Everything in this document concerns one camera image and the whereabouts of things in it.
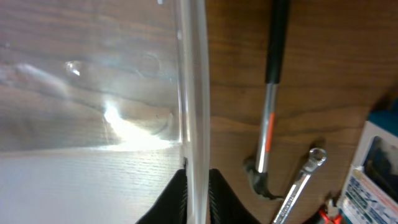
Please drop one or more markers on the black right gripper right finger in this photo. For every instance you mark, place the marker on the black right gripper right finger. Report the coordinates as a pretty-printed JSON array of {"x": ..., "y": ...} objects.
[{"x": 225, "y": 207}]

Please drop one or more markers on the silver ring wrench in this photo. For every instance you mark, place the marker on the silver ring wrench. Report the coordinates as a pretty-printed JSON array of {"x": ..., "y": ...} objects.
[{"x": 316, "y": 157}]

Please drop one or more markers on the small claw hammer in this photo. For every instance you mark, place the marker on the small claw hammer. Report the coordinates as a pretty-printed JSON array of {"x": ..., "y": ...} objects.
[{"x": 256, "y": 166}]

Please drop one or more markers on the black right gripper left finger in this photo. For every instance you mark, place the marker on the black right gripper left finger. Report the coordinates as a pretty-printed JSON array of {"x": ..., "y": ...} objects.
[{"x": 171, "y": 205}]

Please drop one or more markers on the red handled pliers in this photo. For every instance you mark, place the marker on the red handled pliers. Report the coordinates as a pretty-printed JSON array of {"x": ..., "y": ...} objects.
[{"x": 327, "y": 213}]

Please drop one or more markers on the white teal screwdriver box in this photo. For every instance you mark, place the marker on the white teal screwdriver box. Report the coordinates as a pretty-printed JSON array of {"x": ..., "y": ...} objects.
[{"x": 369, "y": 194}]

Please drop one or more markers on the clear plastic container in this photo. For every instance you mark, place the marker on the clear plastic container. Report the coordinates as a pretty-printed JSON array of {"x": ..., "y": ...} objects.
[{"x": 101, "y": 102}]

